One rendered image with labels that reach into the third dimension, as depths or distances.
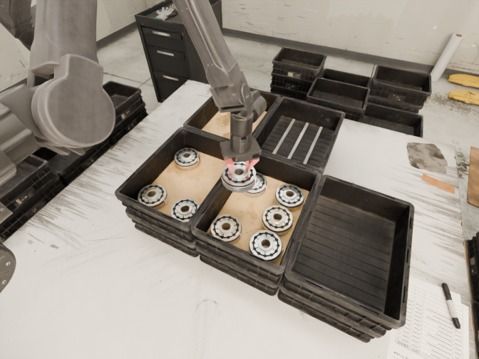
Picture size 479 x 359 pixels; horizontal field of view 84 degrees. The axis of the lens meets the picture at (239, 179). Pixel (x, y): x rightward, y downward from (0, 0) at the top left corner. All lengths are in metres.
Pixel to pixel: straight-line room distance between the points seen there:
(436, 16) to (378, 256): 3.30
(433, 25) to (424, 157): 2.58
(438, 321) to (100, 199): 1.32
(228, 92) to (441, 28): 3.54
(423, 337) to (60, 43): 1.11
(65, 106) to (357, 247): 0.86
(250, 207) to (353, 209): 0.37
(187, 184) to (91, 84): 0.74
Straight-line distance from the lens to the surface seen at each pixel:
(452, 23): 4.01
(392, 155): 1.53
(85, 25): 0.41
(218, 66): 0.60
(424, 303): 1.13
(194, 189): 1.03
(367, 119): 2.30
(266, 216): 0.91
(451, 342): 1.13
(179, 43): 2.37
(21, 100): 0.36
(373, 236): 1.01
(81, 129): 0.35
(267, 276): 0.85
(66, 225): 1.28
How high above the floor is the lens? 1.62
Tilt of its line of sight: 49 degrees down
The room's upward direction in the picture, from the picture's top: straight up
